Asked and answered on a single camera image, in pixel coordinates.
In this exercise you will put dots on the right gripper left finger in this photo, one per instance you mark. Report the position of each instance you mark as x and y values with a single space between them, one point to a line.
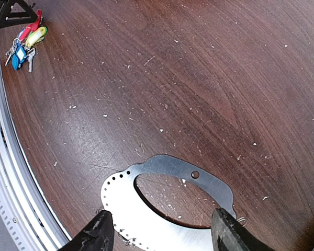
98 234

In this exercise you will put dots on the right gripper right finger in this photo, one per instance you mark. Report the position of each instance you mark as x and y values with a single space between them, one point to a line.
228 234

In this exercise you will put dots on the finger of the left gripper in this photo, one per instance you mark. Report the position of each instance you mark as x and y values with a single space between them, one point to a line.
16 12

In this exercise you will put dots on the red key tag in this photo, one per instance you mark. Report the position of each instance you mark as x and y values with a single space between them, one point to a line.
25 32

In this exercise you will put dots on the silver keys bunch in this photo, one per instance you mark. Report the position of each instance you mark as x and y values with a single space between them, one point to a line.
31 52

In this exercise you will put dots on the yellow key tag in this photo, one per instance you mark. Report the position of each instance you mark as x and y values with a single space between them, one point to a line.
36 36

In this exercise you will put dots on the blue key tag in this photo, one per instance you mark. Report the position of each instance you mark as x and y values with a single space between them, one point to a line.
18 57

